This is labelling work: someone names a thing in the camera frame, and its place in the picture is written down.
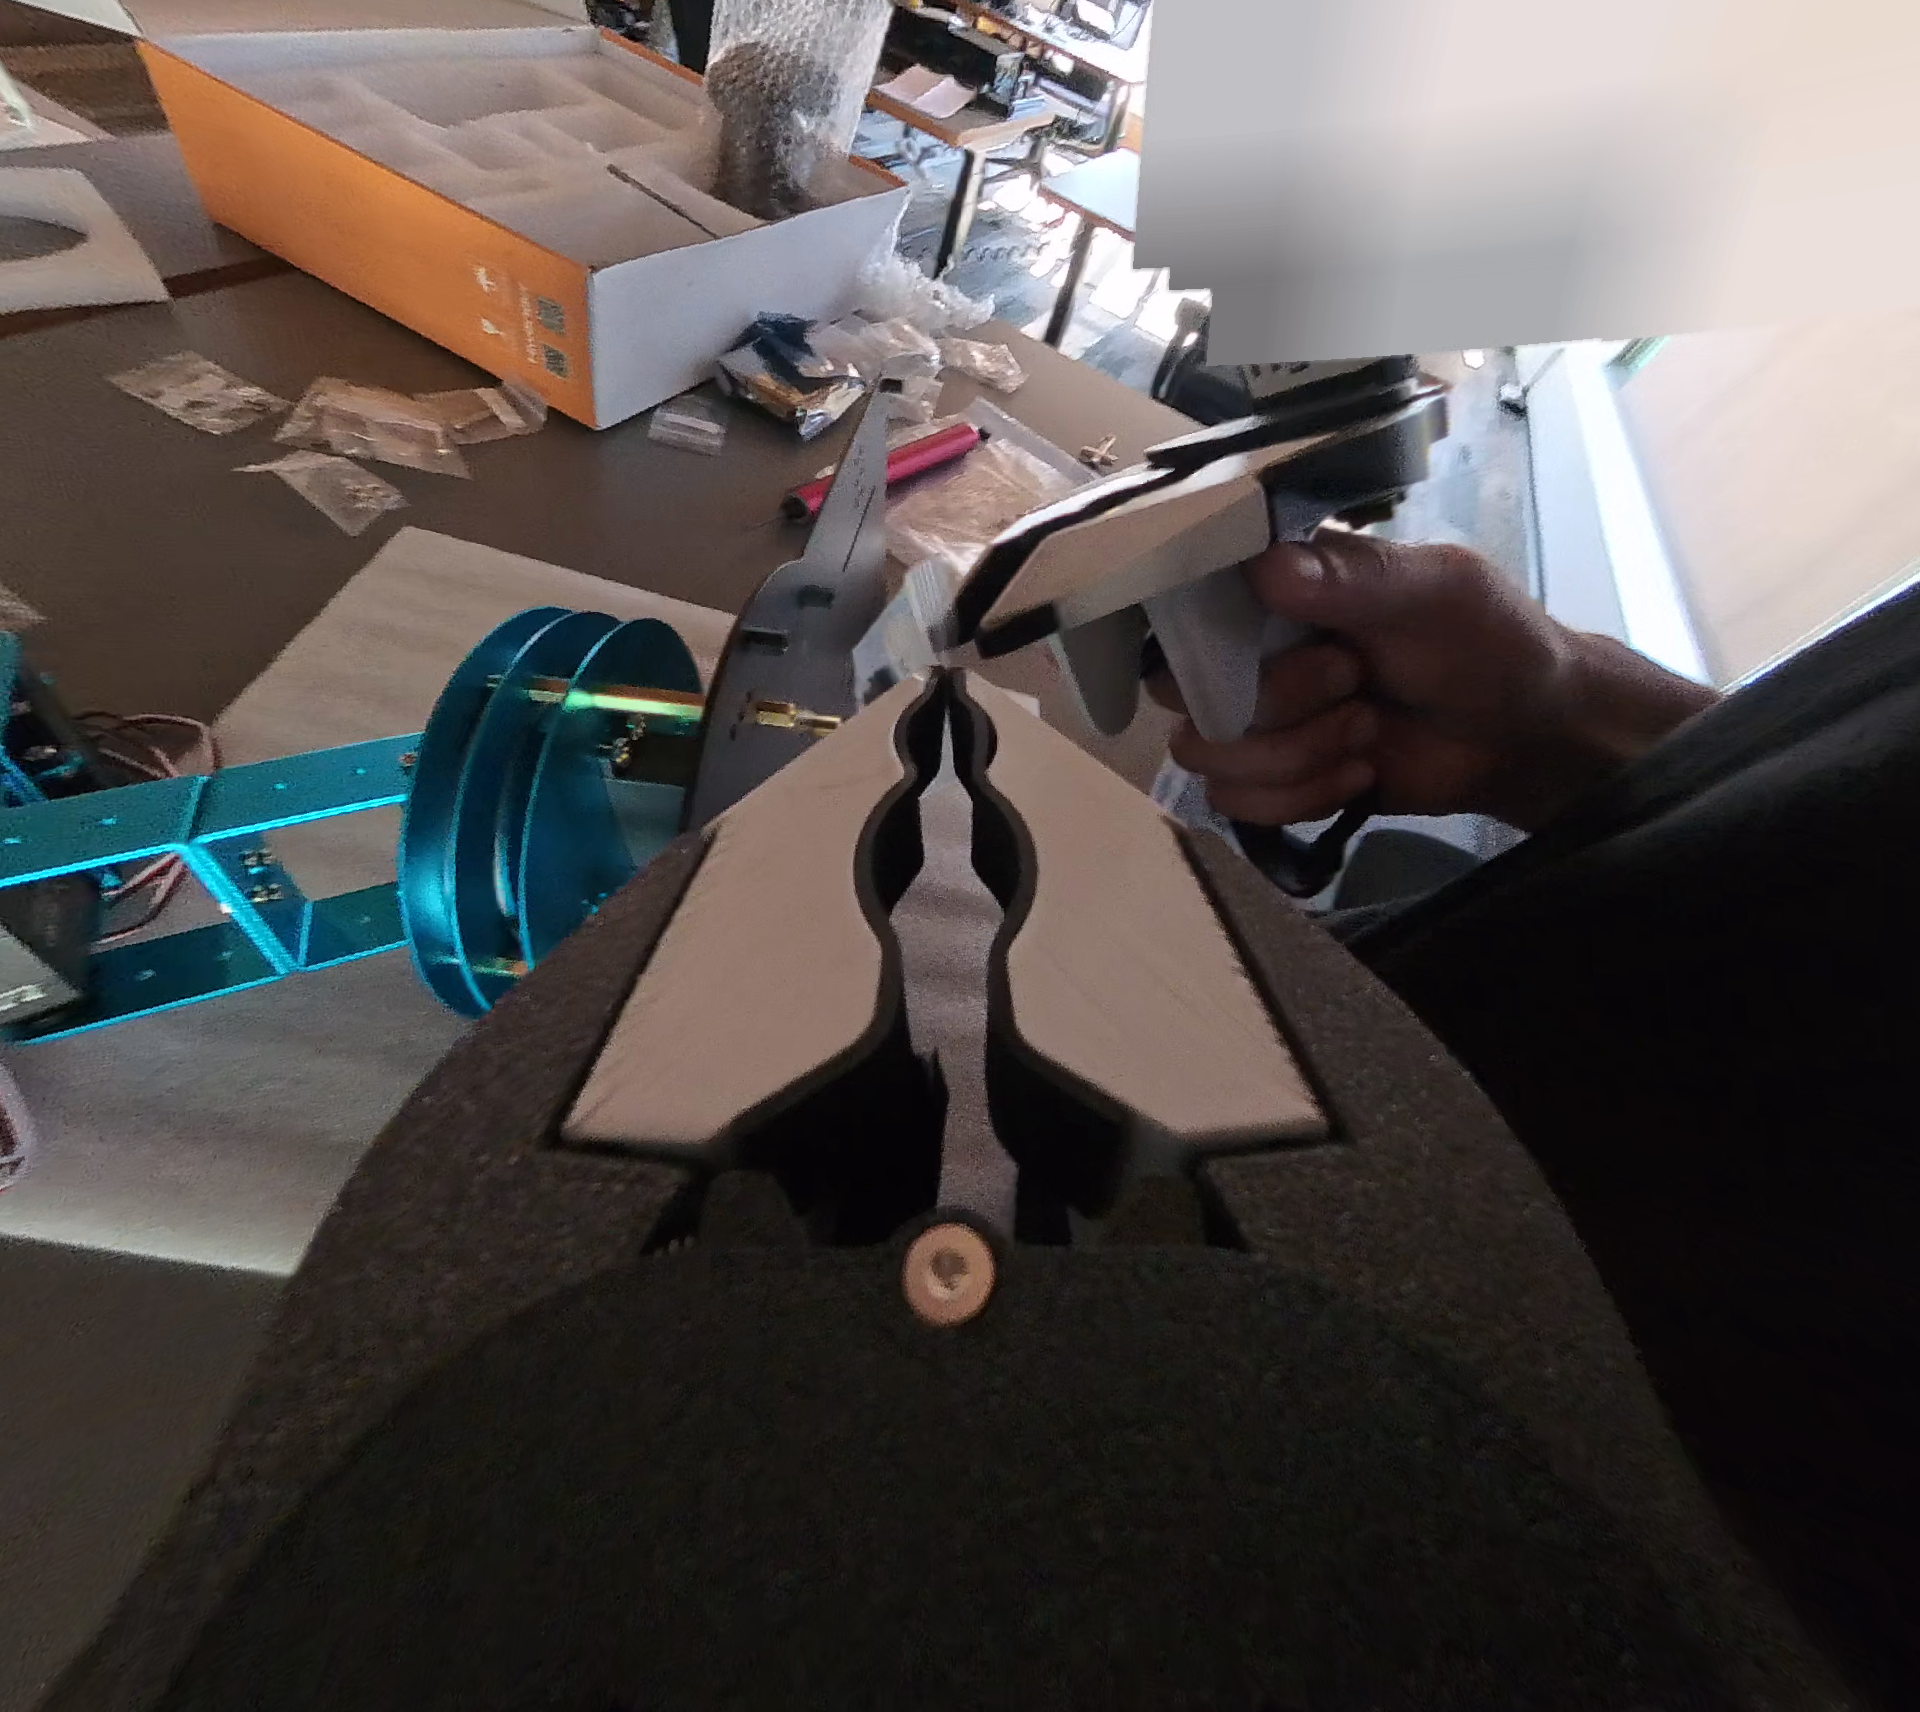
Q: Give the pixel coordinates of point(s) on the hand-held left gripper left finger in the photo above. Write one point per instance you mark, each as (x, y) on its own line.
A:
(749, 962)

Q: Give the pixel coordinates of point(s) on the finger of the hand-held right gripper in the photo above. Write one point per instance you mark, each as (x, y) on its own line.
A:
(1274, 430)
(1139, 558)

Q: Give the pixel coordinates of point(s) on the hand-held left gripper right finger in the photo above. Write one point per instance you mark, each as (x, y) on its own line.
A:
(1155, 978)

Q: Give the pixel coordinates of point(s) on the small clear plastic bag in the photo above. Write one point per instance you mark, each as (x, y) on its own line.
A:
(908, 625)

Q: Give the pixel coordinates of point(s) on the blue hobby robot arm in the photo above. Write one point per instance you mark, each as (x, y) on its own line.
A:
(494, 767)

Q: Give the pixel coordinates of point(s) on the person's right hand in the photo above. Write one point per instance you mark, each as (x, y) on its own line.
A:
(1425, 692)

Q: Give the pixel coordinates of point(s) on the metal cross wrench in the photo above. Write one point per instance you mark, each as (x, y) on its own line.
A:
(1101, 450)

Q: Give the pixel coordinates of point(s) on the large clear zip bag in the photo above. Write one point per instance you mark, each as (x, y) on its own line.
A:
(989, 497)

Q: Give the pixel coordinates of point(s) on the red screwdriver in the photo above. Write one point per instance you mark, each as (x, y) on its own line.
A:
(930, 461)

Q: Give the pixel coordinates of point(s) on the grey top table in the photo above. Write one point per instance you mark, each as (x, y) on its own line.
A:
(1095, 212)

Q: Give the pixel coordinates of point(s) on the pile of clear parts bags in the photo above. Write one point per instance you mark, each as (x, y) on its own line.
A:
(937, 317)

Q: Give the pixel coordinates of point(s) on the silver foil bag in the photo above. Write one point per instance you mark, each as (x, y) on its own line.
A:
(795, 378)

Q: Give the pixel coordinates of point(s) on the white window blind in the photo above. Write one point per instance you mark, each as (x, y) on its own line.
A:
(1769, 513)

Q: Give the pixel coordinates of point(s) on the wooden top table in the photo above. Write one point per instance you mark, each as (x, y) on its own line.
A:
(960, 115)

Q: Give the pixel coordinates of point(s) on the small clear parts bag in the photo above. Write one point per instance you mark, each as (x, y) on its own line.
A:
(195, 393)
(321, 490)
(404, 423)
(690, 426)

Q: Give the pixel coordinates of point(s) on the white foam sheet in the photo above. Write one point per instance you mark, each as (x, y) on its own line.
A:
(420, 603)

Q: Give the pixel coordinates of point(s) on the bubble wrap bundle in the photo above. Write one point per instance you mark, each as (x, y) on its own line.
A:
(787, 77)

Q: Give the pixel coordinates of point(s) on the orange cardboard box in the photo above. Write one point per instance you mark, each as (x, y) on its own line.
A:
(375, 182)

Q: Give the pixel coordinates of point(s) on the white foam insert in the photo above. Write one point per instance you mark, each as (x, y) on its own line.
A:
(74, 243)

